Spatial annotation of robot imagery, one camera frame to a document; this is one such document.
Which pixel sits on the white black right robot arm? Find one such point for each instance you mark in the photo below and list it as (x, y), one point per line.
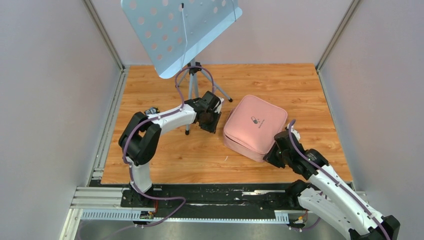
(324, 193)

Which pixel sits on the pink medicine kit case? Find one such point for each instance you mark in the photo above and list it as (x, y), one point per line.
(251, 126)

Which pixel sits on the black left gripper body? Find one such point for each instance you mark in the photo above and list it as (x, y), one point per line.
(211, 110)

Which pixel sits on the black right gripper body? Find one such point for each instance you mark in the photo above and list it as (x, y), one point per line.
(274, 156)

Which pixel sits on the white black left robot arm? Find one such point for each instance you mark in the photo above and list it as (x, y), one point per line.
(139, 141)

